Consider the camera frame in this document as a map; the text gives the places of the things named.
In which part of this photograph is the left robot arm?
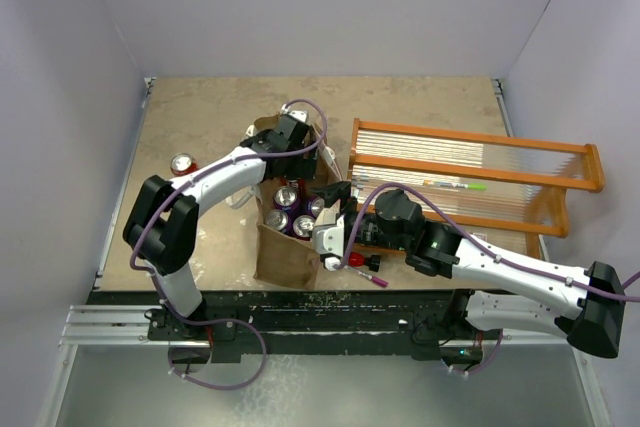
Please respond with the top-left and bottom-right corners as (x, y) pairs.
(123, 114), (328, 339)

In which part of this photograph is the red staples box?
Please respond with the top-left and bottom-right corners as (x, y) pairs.
(472, 232), (489, 242)

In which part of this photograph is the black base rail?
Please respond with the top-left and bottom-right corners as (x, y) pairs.
(88, 290), (499, 366)

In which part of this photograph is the wooden shelf rack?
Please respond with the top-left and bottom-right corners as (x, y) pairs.
(348, 120), (605, 258)

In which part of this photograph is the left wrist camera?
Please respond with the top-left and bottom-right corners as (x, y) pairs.
(279, 103), (310, 126)

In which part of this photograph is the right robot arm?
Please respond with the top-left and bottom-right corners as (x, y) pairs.
(311, 181), (628, 359)

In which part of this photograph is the red cola can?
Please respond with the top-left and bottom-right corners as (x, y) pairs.
(170, 152), (199, 177)
(286, 179), (306, 196)

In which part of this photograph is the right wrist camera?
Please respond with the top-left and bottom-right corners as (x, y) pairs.
(311, 217), (348, 272)

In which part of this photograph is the purple fanta can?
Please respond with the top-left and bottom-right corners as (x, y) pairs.
(305, 196), (325, 218)
(291, 215), (315, 241)
(273, 185), (300, 212)
(264, 209), (290, 235)

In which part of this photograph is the green tipped pen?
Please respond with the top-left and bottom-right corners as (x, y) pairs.
(422, 180), (487, 192)

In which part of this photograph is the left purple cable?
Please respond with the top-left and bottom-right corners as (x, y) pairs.
(128, 98), (329, 393)

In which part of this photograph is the red black stamp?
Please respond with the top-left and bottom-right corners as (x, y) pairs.
(348, 252), (381, 272)

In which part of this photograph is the pink marker pen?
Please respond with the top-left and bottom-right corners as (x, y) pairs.
(348, 266), (388, 288)

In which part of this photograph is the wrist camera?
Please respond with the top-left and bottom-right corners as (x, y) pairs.
(279, 103), (310, 126)
(311, 217), (348, 272)

